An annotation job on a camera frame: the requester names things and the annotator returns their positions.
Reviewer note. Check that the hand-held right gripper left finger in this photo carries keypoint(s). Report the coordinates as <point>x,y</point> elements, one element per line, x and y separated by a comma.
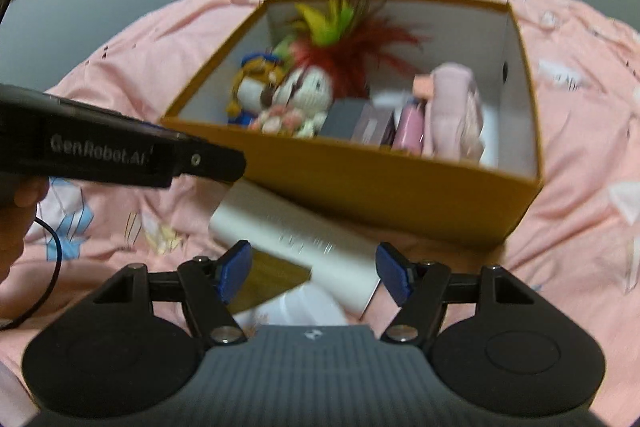
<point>235,272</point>

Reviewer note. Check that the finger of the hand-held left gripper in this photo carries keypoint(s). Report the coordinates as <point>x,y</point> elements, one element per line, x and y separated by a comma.
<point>215,162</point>

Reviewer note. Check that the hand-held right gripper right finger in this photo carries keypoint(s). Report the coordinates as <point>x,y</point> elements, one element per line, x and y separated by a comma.
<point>392,272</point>

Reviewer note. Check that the white cylindrical tube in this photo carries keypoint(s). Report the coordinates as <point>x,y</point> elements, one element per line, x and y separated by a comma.
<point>280,217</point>

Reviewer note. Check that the yellow cardboard box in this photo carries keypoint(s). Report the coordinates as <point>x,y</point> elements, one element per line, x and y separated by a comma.
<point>375,192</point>

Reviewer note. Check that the pink and green plush toy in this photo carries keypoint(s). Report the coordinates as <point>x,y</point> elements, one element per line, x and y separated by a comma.
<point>283,49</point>

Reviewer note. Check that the plain black box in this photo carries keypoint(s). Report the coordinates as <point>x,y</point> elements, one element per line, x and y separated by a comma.
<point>345,117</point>

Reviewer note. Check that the pink dotted packet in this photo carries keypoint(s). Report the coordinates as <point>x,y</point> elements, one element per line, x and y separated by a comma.
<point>407,132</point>

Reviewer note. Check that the pink fabric pouch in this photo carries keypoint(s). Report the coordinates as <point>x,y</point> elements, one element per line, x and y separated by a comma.
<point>452,107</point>

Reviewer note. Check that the colourful feather toy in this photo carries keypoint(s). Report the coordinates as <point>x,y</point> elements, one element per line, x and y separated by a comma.
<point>370,57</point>

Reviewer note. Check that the person's left hand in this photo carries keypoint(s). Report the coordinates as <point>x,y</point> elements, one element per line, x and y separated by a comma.
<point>20,217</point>

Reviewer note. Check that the brown plush with blue hat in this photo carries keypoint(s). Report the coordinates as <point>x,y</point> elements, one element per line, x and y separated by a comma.
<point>255,92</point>

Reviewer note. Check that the white crochet rabbit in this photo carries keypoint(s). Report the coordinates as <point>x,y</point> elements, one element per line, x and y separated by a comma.
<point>310,92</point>

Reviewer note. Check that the pink printed blanket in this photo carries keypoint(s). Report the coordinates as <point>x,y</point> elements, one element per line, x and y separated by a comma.
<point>575,132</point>

